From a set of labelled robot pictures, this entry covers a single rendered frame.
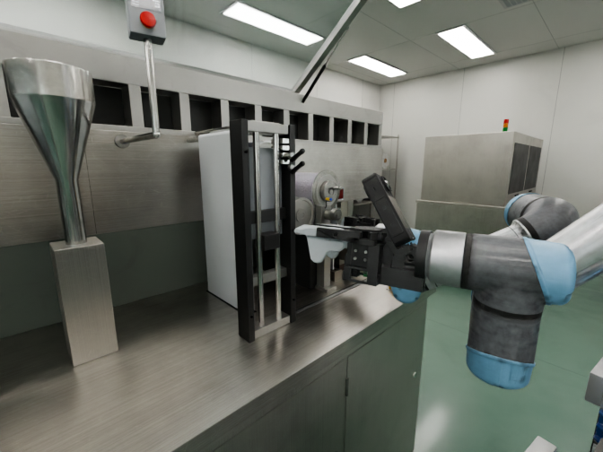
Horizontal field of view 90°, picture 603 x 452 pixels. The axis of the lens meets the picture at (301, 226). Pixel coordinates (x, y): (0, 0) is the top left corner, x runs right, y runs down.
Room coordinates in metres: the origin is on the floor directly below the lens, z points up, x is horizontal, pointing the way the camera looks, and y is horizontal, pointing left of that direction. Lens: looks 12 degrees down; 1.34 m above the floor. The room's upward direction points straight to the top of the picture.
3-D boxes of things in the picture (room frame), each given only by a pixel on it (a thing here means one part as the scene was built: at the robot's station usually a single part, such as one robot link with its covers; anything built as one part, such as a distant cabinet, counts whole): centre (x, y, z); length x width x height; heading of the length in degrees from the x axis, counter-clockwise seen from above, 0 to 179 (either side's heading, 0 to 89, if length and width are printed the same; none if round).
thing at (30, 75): (0.66, 0.51, 1.50); 0.14 x 0.14 x 0.06
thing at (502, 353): (0.38, -0.27, 1.11); 0.11 x 0.08 x 0.11; 150
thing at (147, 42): (0.73, 0.34, 1.51); 0.02 x 0.02 x 0.20
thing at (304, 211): (1.09, 0.09, 1.17); 0.26 x 0.12 x 0.12; 44
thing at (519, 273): (0.36, -0.27, 1.21); 0.11 x 0.08 x 0.09; 60
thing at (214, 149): (0.96, 0.26, 1.17); 0.34 x 0.05 x 0.54; 44
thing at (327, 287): (1.03, -0.09, 1.05); 0.06 x 0.05 x 0.31; 44
